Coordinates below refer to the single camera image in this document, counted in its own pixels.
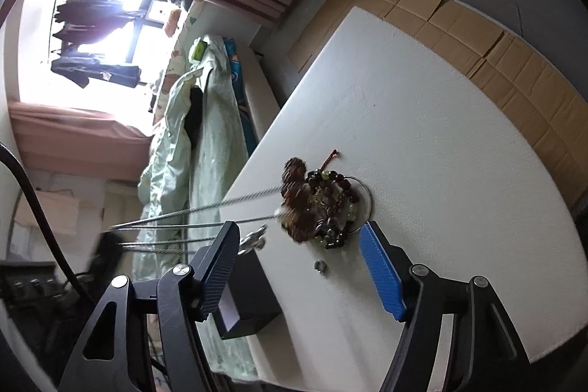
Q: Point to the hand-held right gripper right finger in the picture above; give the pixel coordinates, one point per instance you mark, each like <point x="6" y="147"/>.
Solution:
<point x="381" y="272"/>

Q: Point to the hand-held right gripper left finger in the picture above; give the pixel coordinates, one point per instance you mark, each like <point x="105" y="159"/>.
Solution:
<point x="215" y="278"/>

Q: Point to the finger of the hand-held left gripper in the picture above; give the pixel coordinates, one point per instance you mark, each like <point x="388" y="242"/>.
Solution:
<point x="106" y="250"/>

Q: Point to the black jewelry box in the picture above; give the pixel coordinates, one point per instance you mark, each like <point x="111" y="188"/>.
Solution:
<point x="246" y="295"/>

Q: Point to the silver pendant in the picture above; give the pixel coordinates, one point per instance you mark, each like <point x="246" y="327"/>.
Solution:
<point x="253" y="241"/>

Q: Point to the beige towel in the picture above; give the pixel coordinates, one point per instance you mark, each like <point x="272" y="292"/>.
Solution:
<point x="55" y="208"/>

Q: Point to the thin silver bangle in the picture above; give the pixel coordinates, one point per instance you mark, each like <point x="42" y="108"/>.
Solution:
<point x="366" y="201"/>

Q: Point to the black cloth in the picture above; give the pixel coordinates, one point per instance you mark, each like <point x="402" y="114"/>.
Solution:
<point x="195" y="116"/>

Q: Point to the bed with green sheet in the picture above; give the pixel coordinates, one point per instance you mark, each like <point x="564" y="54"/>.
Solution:
<point x="252" y="98"/>

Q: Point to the hanging dark clothes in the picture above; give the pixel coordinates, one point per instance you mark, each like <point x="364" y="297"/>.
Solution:
<point x="87" y="38"/>

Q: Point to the printed pillow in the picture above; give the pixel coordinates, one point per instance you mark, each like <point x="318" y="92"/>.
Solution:
<point x="177" y="47"/>

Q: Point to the green box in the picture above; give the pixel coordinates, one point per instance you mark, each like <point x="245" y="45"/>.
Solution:
<point x="198" y="50"/>

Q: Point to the orange plush toy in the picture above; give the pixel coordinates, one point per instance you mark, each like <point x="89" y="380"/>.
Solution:
<point x="171" y="21"/>

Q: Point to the cardboard floor sheets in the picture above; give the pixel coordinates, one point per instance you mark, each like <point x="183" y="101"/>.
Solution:
<point x="482" y="47"/>

